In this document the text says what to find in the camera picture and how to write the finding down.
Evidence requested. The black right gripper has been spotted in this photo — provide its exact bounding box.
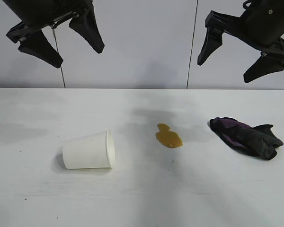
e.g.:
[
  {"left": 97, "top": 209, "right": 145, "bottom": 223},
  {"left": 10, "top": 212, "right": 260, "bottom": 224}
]
[{"left": 197, "top": 0, "right": 284, "bottom": 84}]

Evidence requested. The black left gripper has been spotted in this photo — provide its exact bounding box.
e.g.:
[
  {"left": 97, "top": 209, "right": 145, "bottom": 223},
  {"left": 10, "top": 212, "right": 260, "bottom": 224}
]
[{"left": 1, "top": 0, "right": 106, "bottom": 70}]

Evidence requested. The dark purple grey cloth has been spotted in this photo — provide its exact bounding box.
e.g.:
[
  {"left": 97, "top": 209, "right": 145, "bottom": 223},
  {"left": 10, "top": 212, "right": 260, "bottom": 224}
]
[{"left": 208, "top": 116, "right": 284, "bottom": 160}]

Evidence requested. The white paper cup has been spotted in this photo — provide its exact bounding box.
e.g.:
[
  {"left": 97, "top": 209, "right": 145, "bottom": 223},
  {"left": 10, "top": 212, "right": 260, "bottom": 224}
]
[{"left": 62, "top": 130, "right": 116, "bottom": 170}]

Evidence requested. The brown liquid spill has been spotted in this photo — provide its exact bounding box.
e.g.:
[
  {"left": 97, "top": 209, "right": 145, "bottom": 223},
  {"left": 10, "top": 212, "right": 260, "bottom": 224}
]
[{"left": 155, "top": 122, "right": 183, "bottom": 149}]

